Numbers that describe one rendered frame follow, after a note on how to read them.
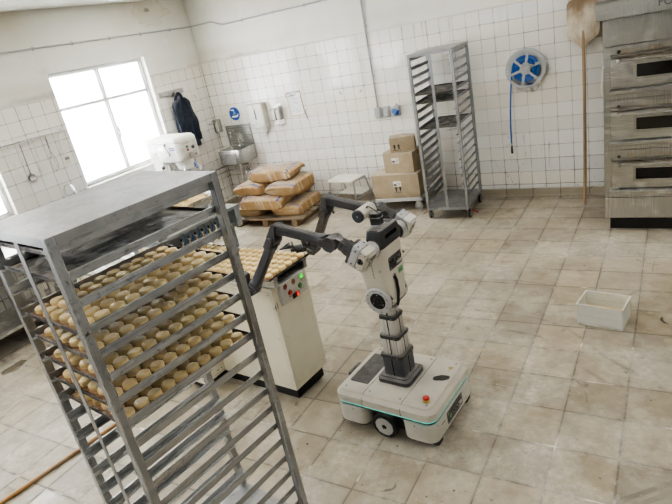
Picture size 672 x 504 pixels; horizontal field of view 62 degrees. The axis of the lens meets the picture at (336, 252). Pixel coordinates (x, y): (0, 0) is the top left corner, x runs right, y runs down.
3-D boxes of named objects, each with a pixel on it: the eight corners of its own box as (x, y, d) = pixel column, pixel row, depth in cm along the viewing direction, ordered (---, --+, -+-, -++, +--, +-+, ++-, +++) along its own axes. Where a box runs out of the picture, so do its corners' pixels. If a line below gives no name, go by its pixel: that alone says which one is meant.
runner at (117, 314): (229, 254, 214) (227, 246, 213) (234, 254, 213) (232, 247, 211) (76, 338, 170) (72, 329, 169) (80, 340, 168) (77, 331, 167)
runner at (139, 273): (223, 232, 211) (221, 225, 210) (228, 232, 209) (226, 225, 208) (65, 312, 167) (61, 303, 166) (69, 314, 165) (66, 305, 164)
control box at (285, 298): (280, 305, 345) (275, 285, 340) (304, 287, 363) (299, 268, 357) (285, 306, 343) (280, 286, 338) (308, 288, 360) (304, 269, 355)
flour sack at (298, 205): (300, 216, 706) (297, 205, 701) (272, 217, 726) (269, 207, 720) (324, 198, 765) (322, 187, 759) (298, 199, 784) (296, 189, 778)
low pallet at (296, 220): (230, 227, 760) (228, 219, 756) (262, 207, 824) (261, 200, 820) (304, 226, 702) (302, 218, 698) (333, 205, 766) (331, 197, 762)
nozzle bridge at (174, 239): (144, 285, 383) (128, 239, 371) (219, 243, 435) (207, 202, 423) (174, 290, 364) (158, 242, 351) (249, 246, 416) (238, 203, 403)
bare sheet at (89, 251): (152, 207, 229) (151, 204, 229) (214, 212, 205) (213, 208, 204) (5, 269, 188) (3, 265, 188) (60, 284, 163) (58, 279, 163)
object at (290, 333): (227, 379, 409) (193, 270, 376) (258, 354, 433) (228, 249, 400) (300, 402, 367) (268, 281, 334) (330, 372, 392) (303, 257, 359)
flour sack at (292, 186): (293, 197, 695) (290, 184, 689) (265, 199, 714) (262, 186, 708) (317, 179, 754) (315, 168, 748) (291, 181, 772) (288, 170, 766)
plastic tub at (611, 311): (576, 323, 389) (575, 303, 384) (586, 309, 404) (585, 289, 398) (622, 332, 370) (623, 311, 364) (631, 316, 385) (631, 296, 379)
